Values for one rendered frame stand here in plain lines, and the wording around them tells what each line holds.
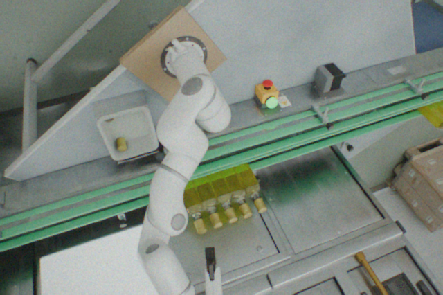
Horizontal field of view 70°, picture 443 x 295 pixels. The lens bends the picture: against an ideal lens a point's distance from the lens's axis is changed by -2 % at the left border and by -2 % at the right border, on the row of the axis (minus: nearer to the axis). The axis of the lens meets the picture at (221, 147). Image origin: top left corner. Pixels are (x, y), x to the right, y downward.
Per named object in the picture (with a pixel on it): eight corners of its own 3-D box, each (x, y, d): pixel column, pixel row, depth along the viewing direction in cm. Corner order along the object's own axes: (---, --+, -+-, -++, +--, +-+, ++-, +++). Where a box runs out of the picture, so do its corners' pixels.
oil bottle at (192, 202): (174, 176, 132) (190, 221, 119) (172, 168, 128) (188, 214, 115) (187, 172, 133) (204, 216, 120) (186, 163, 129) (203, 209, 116)
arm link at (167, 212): (154, 163, 88) (124, 209, 85) (168, 165, 76) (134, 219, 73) (194, 188, 93) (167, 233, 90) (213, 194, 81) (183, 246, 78)
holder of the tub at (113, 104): (114, 152, 129) (118, 167, 124) (92, 102, 107) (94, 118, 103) (156, 140, 132) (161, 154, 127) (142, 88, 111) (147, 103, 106)
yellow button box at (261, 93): (253, 97, 133) (261, 109, 129) (255, 82, 127) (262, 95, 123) (269, 93, 135) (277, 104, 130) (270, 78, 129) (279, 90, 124)
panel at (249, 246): (39, 258, 123) (42, 354, 103) (35, 255, 121) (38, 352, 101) (253, 188, 142) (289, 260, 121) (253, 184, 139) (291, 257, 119)
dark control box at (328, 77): (312, 81, 139) (322, 93, 134) (316, 66, 133) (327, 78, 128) (329, 76, 140) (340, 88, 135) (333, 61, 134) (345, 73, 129)
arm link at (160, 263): (219, 265, 84) (197, 249, 98) (181, 196, 80) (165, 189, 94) (165, 305, 78) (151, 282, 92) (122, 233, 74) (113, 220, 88)
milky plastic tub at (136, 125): (110, 145, 124) (113, 162, 119) (91, 102, 107) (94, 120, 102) (154, 133, 128) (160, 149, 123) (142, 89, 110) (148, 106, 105)
